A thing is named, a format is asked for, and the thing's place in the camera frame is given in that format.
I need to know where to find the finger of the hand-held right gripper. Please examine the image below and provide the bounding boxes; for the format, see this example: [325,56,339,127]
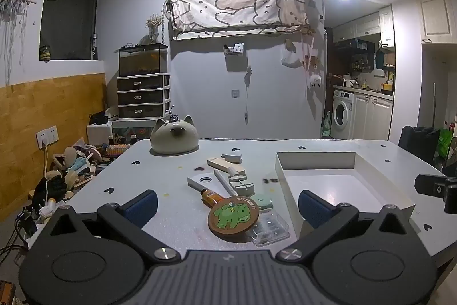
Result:
[415,174,448,197]

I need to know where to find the white shallow cardboard box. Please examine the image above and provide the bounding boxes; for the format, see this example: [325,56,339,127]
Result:
[274,151,417,242]

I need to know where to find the white washing machine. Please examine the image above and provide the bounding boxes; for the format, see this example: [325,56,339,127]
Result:
[331,88,356,140]

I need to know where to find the cream cat-shaped ceramic dome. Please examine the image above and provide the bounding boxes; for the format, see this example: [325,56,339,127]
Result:
[149,115,199,156]

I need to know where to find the clear plastic case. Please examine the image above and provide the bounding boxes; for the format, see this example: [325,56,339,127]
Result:
[249,210,291,248]

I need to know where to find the black handbag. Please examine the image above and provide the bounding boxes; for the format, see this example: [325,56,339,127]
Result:
[88,109,110,126]

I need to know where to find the dark window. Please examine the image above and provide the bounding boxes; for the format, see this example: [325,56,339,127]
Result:
[38,0,106,61]

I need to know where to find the pile of slippers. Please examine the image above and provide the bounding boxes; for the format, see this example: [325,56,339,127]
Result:
[46,143,119,192]

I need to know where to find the orange tube with black cap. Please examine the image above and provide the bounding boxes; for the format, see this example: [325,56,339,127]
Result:
[200,188,226,209]

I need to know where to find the white wall socket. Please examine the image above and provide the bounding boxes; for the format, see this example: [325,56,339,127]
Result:
[35,125,59,150]

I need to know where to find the white storage box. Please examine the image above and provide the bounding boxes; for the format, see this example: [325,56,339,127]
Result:
[86,122,113,149]

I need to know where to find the black chair back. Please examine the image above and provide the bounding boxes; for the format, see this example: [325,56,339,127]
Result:
[398,126,451,170]

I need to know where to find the white kitchen cabinets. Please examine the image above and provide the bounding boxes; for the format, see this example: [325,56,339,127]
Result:
[353,94,394,141]
[332,4,395,49]

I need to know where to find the white plastic jar opener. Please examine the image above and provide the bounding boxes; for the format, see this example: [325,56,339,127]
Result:
[187,169,238,199]

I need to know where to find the bright green shopping bag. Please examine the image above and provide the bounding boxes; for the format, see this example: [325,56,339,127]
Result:
[438,128,455,160]

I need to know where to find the white upper kitchen cabinets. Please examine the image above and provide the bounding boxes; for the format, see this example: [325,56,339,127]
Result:
[332,4,395,49]

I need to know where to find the white macrame wall hanging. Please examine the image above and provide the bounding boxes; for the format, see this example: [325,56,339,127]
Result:
[0,0,38,85]

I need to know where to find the white hanging plastic bag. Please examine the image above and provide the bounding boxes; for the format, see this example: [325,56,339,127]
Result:
[280,39,304,69]

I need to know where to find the dried flowers in vase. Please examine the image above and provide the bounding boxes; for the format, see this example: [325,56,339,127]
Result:
[146,13,164,43]

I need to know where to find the round cork coaster green figure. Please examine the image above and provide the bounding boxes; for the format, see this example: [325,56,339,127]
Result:
[208,196,260,240]

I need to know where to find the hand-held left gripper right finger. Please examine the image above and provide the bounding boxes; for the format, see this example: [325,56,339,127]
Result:
[276,190,427,262]

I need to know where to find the white lower kitchen cabinets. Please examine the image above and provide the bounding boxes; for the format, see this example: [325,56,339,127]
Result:
[353,94,394,141]

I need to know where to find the printed cartoon cloth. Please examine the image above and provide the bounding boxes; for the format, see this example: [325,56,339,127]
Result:
[167,0,312,41]

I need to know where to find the glass fish tank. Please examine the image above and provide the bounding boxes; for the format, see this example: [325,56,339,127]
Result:
[118,43,169,77]

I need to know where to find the white drawer unit dark drawers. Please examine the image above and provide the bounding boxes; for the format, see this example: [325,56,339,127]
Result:
[116,73,171,120]

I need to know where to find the black glove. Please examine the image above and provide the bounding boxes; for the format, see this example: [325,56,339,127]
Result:
[30,174,69,209]

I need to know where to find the white tall cabinet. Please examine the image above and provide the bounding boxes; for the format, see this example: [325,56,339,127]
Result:
[416,0,457,43]

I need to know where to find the green patterned bag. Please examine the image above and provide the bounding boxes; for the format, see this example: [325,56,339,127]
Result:
[322,111,333,138]

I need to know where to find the white charging cable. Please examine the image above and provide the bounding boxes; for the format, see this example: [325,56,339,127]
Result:
[42,144,51,206]

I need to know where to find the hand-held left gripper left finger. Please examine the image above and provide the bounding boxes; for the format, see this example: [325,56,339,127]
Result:
[29,190,180,263]

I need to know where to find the white plastic holder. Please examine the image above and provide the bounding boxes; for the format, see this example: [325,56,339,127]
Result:
[228,170,255,197]

